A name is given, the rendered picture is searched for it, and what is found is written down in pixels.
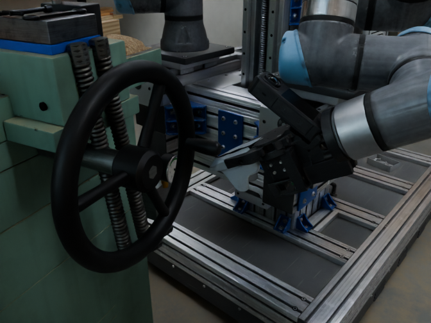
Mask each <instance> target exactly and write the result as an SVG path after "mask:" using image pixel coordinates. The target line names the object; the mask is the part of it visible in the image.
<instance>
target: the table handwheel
mask: <svg viewBox="0 0 431 323"><path fill-rule="evenodd" d="M140 82H149V83H152V84H153V89H152V92H151V97H150V100H149V105H148V110H147V113H146V117H145V119H144V123H143V127H142V130H141V133H140V137H139V141H138V144H137V145H132V144H128V145H125V146H124V147H122V148H121V149H120V150H116V149H111V148H108V147H106V148H102V149H93V147H92V144H90V143H87V142H88V140H89V137H90V134H91V132H92V130H93V129H94V126H95V125H96V122H97V121H98V119H99V117H100V116H101V114H102V113H103V111H104V110H105V108H106V107H107V106H108V105H109V103H110V102H111V101H112V100H113V99H114V97H115V96H117V95H118V94H119V93H120V92H121V91H123V90H124V89H125V88H127V87H129V86H131V85H134V84H136V83H140ZM164 93H165V94H166V95H167V97H168V98H169V100H170V102H171V104H172V106H173V110H174V113H175V116H176V122H177V127H178V156H177V161H176V168H175V172H174V177H173V181H172V183H171V187H170V190H169V193H168V195H167V197H166V200H165V202H164V201H163V200H162V198H161V196H160V194H159V193H158V190H157V189H156V186H157V184H158V182H159V181H160V178H161V176H162V171H163V163H162V159H161V156H160V154H159V153H158V151H156V150H154V149H150V146H151V141H152V138H153V132H154V129H155V124H156V119H157V116H158V112H159V109H160V105H161V102H162V98H163V95H164ZM187 138H196V137H195V125H194V116H193V112H192V107H191V104H190V100H189V97H188V95H187V93H186V91H185V89H184V87H183V85H182V83H181V82H180V80H179V79H178V78H177V77H176V76H175V75H174V74H173V73H172V72H171V71H170V70H169V69H168V68H166V67H164V66H163V65H161V64H159V63H157V62H152V61H149V60H133V61H129V62H125V63H122V64H119V65H117V66H115V67H113V68H111V69H110V70H108V71H106V72H105V73H104V74H103V75H101V76H100V77H99V78H98V79H97V80H95V82H93V84H91V86H89V88H88V89H87V90H86V91H85V93H84V94H83V95H82V96H81V98H80V99H79V101H78V102H77V103H76V106H75V107H74V108H73V110H72V112H71V114H70V115H69V118H68V119H67V122H66V124H65V126H64V129H63V131H62V134H61V136H60V139H59V142H58V146H57V148H56V153H52V152H49V151H45V150H42V149H38V148H37V151H38V153H39V154H40V155H42V156H45V157H48V158H52V159H54V162H53V169H52V174H51V210H52V215H53V222H54V225H55V229H56V232H57V234H58V237H59V239H60V241H61V243H62V245H63V247H64V249H65V250H66V251H67V253H68V254H69V256H70V257H71V258H72V259H73V260H74V261H75V262H77V263H78V264H79V265H81V266H82V267H84V268H86V269H88V270H91V271H93V272H98V273H104V274H107V273H114V272H120V271H122V270H126V269H128V268H130V267H132V266H134V265H135V264H137V263H138V262H140V261H142V260H143V259H144V258H145V257H146V256H147V255H149V254H150V253H151V252H152V251H153V250H154V249H155V247H156V246H157V245H158V244H159V243H160V242H161V241H162V239H163V238H164V236H165V235H166V234H167V232H168V230H169V229H170V227H171V226H172V224H173V222H174V220H175V218H176V216H177V214H178V212H179V210H180V208H181V206H182V203H183V200H184V198H185V195H186V193H187V189H188V186H189V182H190V177H191V174H192V168H193V163H194V153H195V151H193V150H191V149H188V148H186V147H185V141H186V139H187ZM81 167H85V168H88V169H92V170H96V171H100V172H104V173H107V174H111V175H113V176H112V177H110V178H108V179H107V180H106V181H104V182H102V183H101V184H99V185H98V186H96V187H94V188H92V189H91V190H89V191H87V192H85V193H84V194H81V195H80V196H78V181H79V175H80V168H81ZM121 186H122V187H124V188H129V189H131V190H135V191H138V192H142V193H146V194H147V195H148V197H149V198H150V200H151V202H152V203H153V205H154V207H155V208H156V210H157V212H158V215H157V217H156V219H155V220H154V221H153V223H152V225H150V227H149V228H148V229H147V231H146V232H145V233H144V234H143V235H142V236H141V237H140V238H139V239H138V240H136V241H135V242H134V243H132V244H131V245H129V246H128V247H126V248H124V249H121V250H119V251H114V252H108V251H102V250H101V249H98V248H97V247H96V246H95V245H94V244H93V243H92V242H91V241H90V240H89V239H88V237H87V235H86V234H85V231H84V229H83V226H82V223H81V219H80V212H81V211H83V210H84V209H86V208H88V207H89V206H90V205H92V204H94V203H95V202H96V201H98V200H100V199H101V198H102V197H104V196H105V195H107V194H109V193H110V192H113V191H114V190H116V189H118V188H119V187H121Z"/></svg>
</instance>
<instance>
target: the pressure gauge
mask: <svg viewBox="0 0 431 323"><path fill-rule="evenodd" d="M177 156H178V155H173V154H169V153H165V154H163V155H162V156H161V159H162V163H163V171H162V176H161V178H160V181H161V184H163V188H167V187H168V186H169V183H172V181H173V177H174V172H175V170H174V169H175V168H176V161H177Z"/></svg>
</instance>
